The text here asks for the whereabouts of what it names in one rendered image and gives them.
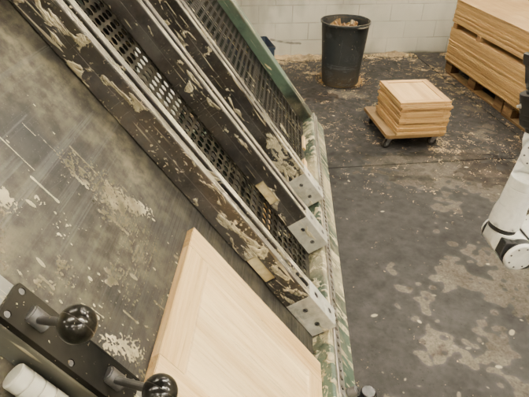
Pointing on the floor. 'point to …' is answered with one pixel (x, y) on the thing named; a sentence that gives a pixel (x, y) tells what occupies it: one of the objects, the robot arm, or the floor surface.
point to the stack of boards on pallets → (491, 51)
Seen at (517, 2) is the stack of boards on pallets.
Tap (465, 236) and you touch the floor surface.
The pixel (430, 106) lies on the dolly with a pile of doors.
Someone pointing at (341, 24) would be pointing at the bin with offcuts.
